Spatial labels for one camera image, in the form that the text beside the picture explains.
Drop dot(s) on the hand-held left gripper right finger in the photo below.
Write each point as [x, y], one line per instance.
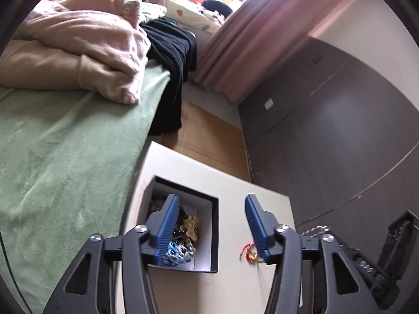
[257, 225]

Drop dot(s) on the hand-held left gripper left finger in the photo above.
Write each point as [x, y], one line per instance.
[167, 229]

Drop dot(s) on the olive gold jewelry piece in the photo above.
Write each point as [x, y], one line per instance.
[192, 227]

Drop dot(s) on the black gift box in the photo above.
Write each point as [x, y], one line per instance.
[214, 235]

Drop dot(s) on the green bed blanket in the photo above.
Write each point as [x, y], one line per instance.
[65, 170]

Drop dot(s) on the dark grey wardrobe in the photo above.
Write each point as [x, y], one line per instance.
[327, 121]

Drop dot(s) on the black knitted blanket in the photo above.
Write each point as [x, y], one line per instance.
[173, 49]

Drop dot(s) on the pink curtain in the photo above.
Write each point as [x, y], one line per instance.
[248, 45]

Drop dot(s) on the pink fleece blanket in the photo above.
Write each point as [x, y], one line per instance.
[81, 39]

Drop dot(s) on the white floral cushion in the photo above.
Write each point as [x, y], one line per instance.
[190, 16]

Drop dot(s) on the pale green floral quilt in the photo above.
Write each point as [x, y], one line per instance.
[152, 9]

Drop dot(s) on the black hat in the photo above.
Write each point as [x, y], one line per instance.
[217, 6]

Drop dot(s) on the white wall socket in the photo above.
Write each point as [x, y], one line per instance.
[269, 104]

